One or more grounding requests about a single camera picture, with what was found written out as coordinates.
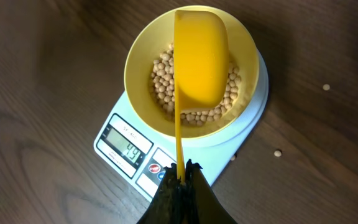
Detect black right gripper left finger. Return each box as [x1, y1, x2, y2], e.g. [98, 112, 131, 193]
[138, 164, 184, 224]

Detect white kitchen scale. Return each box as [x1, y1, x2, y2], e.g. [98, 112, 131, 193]
[93, 58, 269, 201]

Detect soybeans in yellow bowl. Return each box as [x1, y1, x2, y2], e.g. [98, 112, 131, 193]
[149, 44, 242, 126]

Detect yellow bowl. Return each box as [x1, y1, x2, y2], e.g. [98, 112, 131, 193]
[124, 5, 261, 139]

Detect yellow measuring scoop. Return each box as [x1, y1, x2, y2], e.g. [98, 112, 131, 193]
[173, 10, 229, 184]

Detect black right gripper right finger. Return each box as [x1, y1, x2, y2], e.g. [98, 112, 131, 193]
[184, 160, 237, 224]

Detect spilled soybean near bowl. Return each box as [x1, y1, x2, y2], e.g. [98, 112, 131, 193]
[323, 84, 331, 91]

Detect spilled soybean beside scale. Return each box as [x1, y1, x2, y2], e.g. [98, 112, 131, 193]
[273, 149, 282, 157]

